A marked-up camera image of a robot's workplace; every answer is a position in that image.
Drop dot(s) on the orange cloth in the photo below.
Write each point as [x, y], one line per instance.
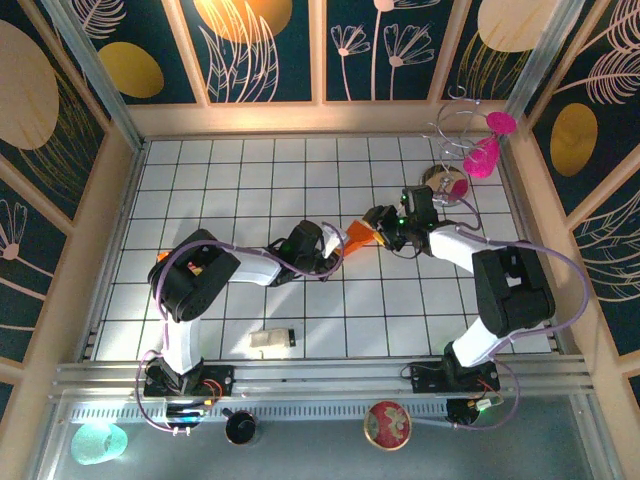
[360, 235]

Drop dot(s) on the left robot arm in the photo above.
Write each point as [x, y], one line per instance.
[195, 280]

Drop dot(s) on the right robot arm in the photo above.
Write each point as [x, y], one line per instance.
[515, 290]

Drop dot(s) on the chrome spiral glass stand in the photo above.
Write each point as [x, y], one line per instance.
[447, 145]

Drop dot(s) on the pink stemmed glass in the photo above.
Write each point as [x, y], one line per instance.
[481, 157]

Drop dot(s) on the small beige block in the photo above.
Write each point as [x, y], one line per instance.
[267, 340]

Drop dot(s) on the colourful snack bag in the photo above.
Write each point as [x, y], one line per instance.
[162, 255]

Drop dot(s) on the perforated metal strip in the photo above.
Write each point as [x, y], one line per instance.
[310, 412]

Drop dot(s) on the red patterned bowl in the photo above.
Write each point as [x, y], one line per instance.
[387, 425]

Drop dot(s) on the black mug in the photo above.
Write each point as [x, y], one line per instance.
[241, 427]

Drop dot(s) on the small controller board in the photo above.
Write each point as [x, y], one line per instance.
[475, 407]
[187, 412]

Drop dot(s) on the teal translucent cup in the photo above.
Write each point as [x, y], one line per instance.
[97, 445]

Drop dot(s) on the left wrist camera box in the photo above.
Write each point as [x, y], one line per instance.
[332, 240]

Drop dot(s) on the aluminium mounting rail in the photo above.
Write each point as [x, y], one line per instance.
[320, 382]

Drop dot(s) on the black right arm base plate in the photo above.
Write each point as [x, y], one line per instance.
[422, 377]

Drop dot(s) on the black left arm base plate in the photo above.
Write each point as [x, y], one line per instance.
[222, 380]

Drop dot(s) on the aluminium frame post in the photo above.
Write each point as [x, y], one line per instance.
[545, 55]
[95, 75]

